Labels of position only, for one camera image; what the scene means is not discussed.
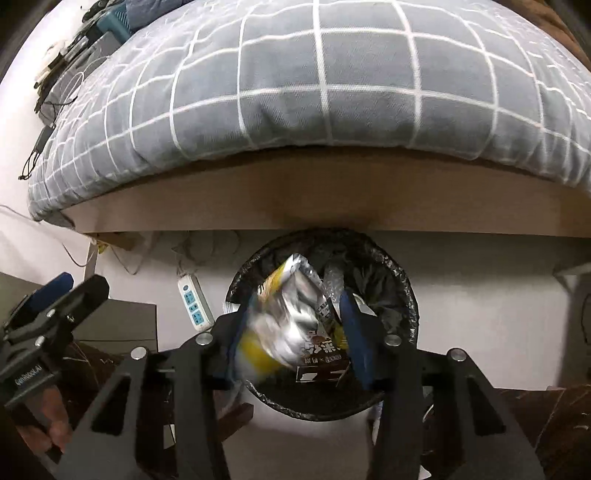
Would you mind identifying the black power adapter with cable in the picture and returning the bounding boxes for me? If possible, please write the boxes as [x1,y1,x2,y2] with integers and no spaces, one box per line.
[18,122,57,181]

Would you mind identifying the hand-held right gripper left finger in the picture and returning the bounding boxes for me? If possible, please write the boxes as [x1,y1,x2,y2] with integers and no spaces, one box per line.
[58,295,254,480]

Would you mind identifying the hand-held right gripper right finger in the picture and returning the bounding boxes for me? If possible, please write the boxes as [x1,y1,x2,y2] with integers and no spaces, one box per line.
[339,292,534,480]

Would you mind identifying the cream furniture panel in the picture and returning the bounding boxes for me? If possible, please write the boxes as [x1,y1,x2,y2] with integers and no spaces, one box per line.
[551,263,591,388]

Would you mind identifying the yellow snack wrapper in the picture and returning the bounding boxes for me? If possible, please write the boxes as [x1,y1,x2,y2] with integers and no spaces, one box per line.
[235,254,352,382]

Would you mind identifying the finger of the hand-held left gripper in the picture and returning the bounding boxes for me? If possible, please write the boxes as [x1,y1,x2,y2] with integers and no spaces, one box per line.
[2,275,110,344]
[11,272,75,324]

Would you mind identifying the grey suitcase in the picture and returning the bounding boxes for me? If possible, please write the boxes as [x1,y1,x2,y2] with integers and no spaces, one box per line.
[39,30,125,100]

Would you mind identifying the person's left hand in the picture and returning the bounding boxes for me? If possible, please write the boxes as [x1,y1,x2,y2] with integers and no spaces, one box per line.
[14,387,75,459]

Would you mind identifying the teal suitcase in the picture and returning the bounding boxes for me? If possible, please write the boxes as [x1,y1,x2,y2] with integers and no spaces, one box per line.
[95,7,134,35]

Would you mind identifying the clear plastic bag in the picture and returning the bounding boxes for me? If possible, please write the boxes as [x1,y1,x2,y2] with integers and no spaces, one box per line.
[322,262,348,302]

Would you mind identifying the brown snack box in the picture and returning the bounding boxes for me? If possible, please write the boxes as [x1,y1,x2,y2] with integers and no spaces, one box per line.
[295,339,352,384]

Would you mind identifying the dark grey box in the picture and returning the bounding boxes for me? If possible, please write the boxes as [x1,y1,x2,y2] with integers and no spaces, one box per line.
[0,272,158,354]

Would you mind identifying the trash bin with black liner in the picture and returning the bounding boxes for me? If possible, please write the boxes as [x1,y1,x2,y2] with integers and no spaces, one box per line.
[225,228,419,422]

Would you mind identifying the wooden bed frame rail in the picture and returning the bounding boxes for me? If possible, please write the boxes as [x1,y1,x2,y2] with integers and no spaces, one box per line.
[60,145,591,241]

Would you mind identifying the tangle of white cables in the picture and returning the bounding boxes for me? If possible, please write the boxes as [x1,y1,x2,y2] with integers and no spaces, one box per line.
[171,231,242,278]

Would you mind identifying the white power strip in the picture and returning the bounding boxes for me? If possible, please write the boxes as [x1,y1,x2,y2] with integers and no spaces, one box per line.
[178,273,214,332]

